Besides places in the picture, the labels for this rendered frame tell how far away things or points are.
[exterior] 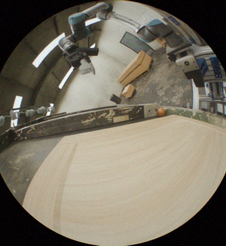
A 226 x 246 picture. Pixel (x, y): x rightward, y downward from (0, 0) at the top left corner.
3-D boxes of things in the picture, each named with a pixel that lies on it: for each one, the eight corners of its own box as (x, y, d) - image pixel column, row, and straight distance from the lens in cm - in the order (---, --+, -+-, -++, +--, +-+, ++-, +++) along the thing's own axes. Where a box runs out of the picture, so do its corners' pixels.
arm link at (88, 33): (92, 25, 51) (72, 34, 48) (92, 37, 58) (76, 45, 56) (85, 22, 57) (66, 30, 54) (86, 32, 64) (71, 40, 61)
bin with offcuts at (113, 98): (123, 97, 454) (114, 92, 441) (119, 104, 437) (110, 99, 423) (120, 99, 500) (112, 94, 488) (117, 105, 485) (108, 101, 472)
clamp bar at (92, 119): (161, 115, 47) (159, 75, 49) (9, 143, 88) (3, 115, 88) (151, 113, 54) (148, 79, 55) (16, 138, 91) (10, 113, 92)
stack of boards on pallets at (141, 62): (153, 59, 449) (141, 49, 434) (150, 71, 364) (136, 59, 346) (130, 77, 602) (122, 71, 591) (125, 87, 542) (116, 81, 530)
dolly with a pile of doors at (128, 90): (137, 88, 352) (130, 83, 340) (133, 98, 326) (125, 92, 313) (130, 92, 400) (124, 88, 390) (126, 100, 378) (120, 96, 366)
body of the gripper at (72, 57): (74, 72, 42) (64, 59, 49) (88, 64, 44) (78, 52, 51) (70, 62, 36) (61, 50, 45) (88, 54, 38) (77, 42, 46)
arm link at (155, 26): (171, 32, 61) (152, 17, 60) (158, 39, 66) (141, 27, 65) (172, 28, 72) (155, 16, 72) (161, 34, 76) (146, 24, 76)
